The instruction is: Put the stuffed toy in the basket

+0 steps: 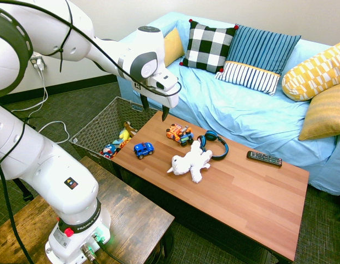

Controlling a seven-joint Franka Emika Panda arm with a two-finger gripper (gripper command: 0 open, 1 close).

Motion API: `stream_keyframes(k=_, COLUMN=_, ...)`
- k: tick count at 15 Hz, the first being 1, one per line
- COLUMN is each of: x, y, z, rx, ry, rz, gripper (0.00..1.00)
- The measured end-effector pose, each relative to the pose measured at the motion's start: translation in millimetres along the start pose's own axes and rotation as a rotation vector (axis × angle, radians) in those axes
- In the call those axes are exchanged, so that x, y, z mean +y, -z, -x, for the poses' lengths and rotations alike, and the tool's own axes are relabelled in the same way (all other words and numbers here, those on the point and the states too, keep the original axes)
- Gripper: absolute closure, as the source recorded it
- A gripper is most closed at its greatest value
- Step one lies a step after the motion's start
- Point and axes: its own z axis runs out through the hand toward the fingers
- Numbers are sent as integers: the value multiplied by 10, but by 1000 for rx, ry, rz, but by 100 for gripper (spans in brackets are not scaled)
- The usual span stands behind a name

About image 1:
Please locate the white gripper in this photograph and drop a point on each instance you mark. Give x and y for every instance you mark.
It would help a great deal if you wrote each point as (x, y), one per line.
(169, 98)

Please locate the white stuffed toy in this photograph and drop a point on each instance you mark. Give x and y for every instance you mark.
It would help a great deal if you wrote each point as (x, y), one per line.
(190, 162)

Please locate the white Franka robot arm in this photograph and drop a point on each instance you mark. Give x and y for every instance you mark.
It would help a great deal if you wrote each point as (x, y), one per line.
(49, 170)

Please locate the brown stuffed toy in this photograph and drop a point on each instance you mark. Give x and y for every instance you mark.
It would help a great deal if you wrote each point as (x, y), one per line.
(128, 127)

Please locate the orange toy truck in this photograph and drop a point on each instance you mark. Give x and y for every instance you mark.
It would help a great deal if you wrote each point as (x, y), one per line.
(178, 133)

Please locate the yellow plush toy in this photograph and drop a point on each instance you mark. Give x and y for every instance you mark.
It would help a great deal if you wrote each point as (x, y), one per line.
(124, 134)

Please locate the blue toy car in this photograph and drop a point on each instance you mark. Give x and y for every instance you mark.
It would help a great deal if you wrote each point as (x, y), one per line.
(143, 149)

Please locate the dark woven basket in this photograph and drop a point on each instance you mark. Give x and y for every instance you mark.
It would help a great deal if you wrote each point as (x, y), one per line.
(101, 123)

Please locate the blue superhero plush toy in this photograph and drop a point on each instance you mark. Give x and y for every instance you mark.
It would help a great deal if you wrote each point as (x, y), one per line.
(108, 150)

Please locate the orange flame pattern plush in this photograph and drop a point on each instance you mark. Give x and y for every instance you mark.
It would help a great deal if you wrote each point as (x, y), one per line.
(123, 145)

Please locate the plain yellow pillow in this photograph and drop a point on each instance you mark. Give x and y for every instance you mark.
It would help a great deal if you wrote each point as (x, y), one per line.
(172, 48)

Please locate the sofa with light blue cover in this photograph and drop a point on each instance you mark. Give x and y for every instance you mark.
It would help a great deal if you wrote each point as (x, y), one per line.
(227, 110)

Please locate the blue black headphones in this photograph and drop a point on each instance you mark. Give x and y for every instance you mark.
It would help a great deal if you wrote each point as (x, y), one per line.
(224, 148)

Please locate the black white checkered pillow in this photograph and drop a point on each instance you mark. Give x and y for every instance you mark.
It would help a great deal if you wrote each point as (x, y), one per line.
(208, 45)

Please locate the rustic dark wood table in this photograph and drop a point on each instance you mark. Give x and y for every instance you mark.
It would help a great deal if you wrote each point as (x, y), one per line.
(131, 214)

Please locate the blue striped pillow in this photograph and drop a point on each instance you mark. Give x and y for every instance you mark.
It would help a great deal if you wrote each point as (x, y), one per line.
(257, 52)

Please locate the reddish wooden coffee table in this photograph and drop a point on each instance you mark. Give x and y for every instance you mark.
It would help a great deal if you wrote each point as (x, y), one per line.
(241, 192)

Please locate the black remote control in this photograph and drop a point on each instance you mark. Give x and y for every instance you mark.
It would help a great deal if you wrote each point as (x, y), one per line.
(264, 158)

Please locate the white charger plug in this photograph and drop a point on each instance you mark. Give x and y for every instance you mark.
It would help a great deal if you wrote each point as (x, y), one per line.
(39, 66)

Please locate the yellow white patterned bolster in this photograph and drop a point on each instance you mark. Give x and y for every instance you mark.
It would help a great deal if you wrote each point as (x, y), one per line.
(312, 74)

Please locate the yellow striped pillow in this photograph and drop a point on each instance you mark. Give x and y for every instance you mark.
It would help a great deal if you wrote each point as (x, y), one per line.
(326, 112)

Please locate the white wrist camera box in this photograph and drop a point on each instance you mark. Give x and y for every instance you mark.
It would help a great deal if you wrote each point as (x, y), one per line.
(162, 79)

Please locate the wall power outlet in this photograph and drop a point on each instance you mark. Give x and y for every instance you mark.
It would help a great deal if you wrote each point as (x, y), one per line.
(32, 60)

